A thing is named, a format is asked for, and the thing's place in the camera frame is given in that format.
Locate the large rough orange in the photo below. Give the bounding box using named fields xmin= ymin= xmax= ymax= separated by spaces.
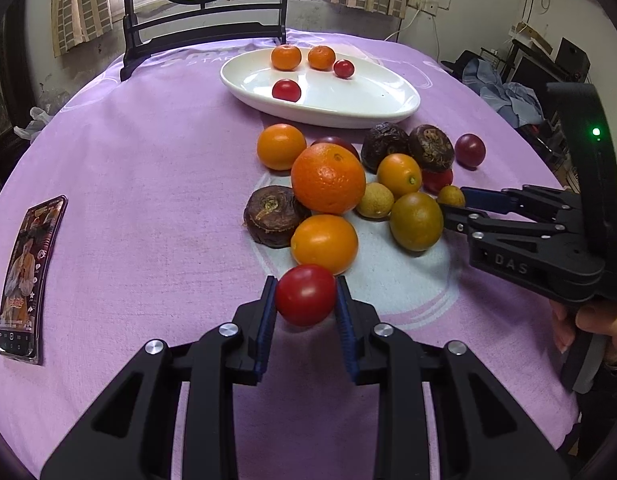
xmin=290 ymin=143 xmax=367 ymax=215

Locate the white power cable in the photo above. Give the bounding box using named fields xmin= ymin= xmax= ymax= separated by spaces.
xmin=383 ymin=9 xmax=420 ymax=42

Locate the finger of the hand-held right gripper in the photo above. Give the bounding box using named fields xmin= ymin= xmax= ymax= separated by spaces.
xmin=439 ymin=203 xmax=580 ymax=249
xmin=461 ymin=185 xmax=583 ymax=224

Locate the green-yellow orange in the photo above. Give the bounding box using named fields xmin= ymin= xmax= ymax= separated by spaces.
xmin=389 ymin=191 xmax=445 ymax=252

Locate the black speaker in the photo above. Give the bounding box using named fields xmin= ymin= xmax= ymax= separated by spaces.
xmin=556 ymin=37 xmax=591 ymax=81

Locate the white plastic bag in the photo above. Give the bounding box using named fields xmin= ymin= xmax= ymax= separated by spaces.
xmin=13 ymin=106 xmax=54 ymax=141

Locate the mandarin orange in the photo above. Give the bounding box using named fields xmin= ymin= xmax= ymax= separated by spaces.
xmin=307 ymin=45 xmax=337 ymax=71
xmin=271 ymin=45 xmax=302 ymax=72

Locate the purple tablecloth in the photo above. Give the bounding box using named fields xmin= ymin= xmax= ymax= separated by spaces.
xmin=0 ymin=27 xmax=582 ymax=480

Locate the black monitor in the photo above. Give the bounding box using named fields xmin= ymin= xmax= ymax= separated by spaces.
xmin=506 ymin=52 xmax=557 ymax=106

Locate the smartphone with lit screen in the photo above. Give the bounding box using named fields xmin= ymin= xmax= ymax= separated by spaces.
xmin=0 ymin=195 xmax=69 ymax=365

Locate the pile of blue clothes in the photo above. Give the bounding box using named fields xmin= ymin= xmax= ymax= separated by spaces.
xmin=461 ymin=57 xmax=545 ymax=128

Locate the white oval plate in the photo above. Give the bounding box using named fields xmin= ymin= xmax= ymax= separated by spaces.
xmin=219 ymin=42 xmax=421 ymax=129

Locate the dark red plum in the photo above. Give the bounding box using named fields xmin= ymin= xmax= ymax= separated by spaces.
xmin=454 ymin=133 xmax=487 ymax=168
xmin=310 ymin=136 xmax=361 ymax=161

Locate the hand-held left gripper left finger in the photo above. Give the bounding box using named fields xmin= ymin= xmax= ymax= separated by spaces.
xmin=40 ymin=276 xmax=279 ymax=480

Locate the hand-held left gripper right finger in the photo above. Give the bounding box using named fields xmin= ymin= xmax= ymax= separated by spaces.
xmin=333 ymin=277 xmax=557 ymax=480

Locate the brown water chestnut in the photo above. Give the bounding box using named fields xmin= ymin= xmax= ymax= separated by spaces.
xmin=407 ymin=124 xmax=456 ymax=173
xmin=361 ymin=122 xmax=410 ymax=173
xmin=243 ymin=185 xmax=312 ymax=249

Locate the small smooth orange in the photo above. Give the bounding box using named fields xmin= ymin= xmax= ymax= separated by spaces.
xmin=290 ymin=214 xmax=360 ymax=276
xmin=377 ymin=153 xmax=423 ymax=199
xmin=257 ymin=123 xmax=308 ymax=171

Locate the yellow longan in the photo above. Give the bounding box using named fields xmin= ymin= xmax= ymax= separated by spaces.
xmin=437 ymin=185 xmax=466 ymax=208
xmin=357 ymin=182 xmax=394 ymax=219

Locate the person's right hand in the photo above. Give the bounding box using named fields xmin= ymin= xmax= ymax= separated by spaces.
xmin=553 ymin=304 xmax=617 ymax=372

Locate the black framed persimmon table screen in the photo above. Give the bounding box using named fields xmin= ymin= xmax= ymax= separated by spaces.
xmin=119 ymin=0 xmax=292 ymax=82

